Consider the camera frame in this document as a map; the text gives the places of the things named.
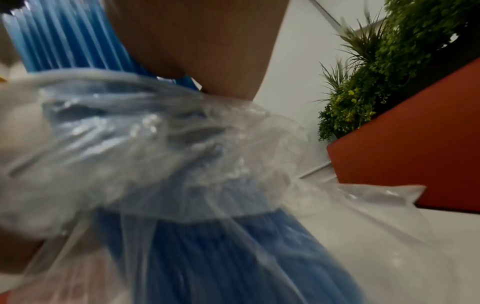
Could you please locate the large bundle of blue straws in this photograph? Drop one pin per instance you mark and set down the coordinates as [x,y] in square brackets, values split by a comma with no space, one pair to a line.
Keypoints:
[67,35]

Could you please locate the person's left hand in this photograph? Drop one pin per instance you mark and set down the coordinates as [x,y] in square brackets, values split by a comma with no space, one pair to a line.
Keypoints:
[18,252]

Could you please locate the person's right hand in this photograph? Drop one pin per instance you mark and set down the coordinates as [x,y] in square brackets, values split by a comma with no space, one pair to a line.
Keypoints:
[202,38]

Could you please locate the clear plastic bag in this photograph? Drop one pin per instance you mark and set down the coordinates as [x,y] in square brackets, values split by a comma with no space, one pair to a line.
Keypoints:
[150,133]

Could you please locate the green plant hedge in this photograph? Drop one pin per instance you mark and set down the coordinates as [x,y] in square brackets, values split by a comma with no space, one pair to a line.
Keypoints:
[393,59]

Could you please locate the red sofa beside plant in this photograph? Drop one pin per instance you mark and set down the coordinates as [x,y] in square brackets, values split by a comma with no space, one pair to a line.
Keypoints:
[412,148]

